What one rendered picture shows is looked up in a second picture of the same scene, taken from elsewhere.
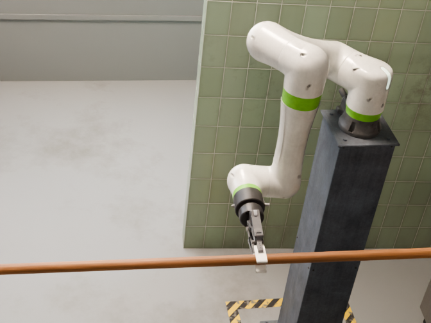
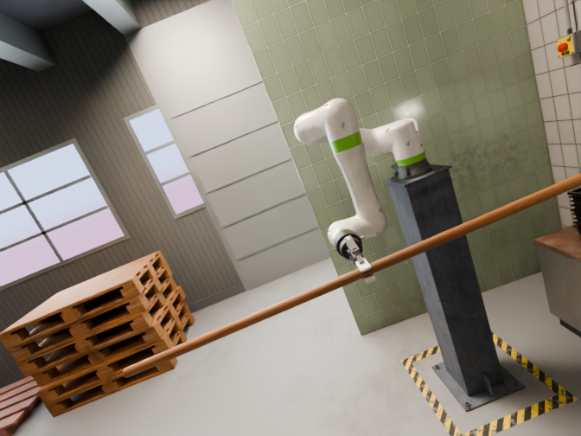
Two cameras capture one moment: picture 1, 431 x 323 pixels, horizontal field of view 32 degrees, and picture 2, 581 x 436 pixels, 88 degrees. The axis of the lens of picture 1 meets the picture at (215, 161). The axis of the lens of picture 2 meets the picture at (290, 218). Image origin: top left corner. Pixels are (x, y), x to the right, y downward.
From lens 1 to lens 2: 1.30 m
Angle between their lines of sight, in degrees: 26
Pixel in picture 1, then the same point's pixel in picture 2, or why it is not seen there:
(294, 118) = (347, 158)
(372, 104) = (412, 146)
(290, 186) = (377, 220)
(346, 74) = (383, 138)
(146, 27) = (306, 235)
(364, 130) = (418, 169)
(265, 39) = (303, 120)
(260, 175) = (349, 221)
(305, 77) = (336, 118)
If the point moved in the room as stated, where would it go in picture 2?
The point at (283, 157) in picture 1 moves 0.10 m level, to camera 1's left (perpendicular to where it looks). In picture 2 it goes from (358, 198) to (333, 207)
